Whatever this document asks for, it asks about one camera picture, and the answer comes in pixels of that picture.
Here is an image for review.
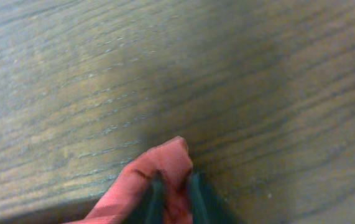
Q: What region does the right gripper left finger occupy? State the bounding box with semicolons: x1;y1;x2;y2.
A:
124;173;165;224

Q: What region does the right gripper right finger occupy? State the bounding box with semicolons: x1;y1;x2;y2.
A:
189;172;239;224

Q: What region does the red orange t-shirt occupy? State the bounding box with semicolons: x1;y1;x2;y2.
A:
79;136;193;224

